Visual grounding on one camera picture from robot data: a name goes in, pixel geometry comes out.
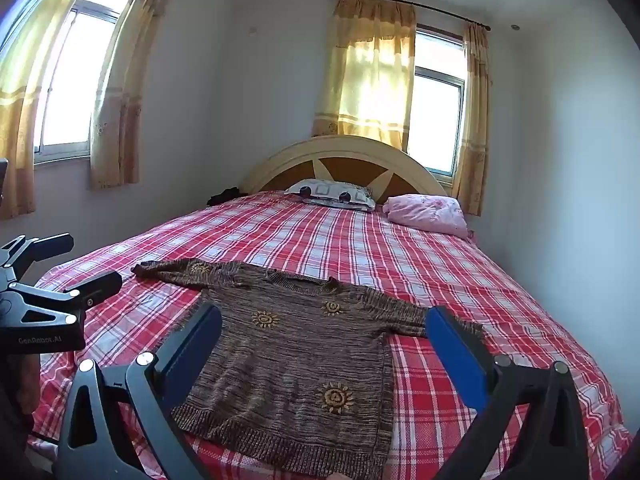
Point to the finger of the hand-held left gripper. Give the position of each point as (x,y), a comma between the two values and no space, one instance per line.
(45,246)
(95,287)

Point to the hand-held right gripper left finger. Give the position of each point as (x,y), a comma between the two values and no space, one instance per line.
(195,355)

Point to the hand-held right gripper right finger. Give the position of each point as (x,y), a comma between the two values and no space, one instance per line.
(460,355)

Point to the brown knit sweater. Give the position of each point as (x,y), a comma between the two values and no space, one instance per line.
(295,360)

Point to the person's left forearm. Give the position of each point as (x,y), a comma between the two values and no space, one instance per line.
(15,400)

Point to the red plaid bed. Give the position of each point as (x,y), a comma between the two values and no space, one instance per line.
(425,270)

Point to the yellow curtain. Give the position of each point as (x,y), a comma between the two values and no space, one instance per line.
(20,110)
(365,70)
(472,125)
(120,110)

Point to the pink pillow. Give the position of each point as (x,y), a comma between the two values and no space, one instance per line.
(425,212)

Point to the dark cloth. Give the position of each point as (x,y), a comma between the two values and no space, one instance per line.
(227,196)

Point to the window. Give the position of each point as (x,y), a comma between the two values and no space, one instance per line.
(70,75)
(437,110)

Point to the patterned white pillow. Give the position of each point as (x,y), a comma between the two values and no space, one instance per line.
(330,194)

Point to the cream wooden headboard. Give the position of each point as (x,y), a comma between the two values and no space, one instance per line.
(300,160)

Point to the black curtain rod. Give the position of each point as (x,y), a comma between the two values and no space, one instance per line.
(425,8)

